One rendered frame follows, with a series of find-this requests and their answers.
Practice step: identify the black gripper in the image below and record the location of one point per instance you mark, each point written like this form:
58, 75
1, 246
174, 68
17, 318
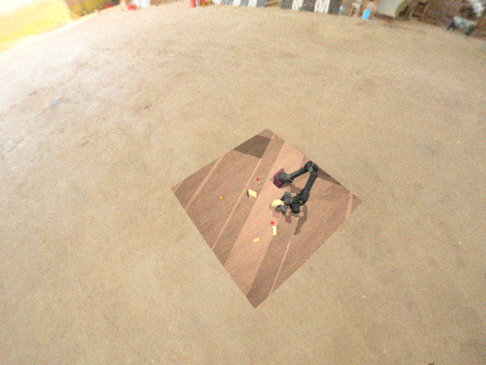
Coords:
286, 202

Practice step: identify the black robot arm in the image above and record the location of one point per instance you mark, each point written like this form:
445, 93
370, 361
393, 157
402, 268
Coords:
304, 194

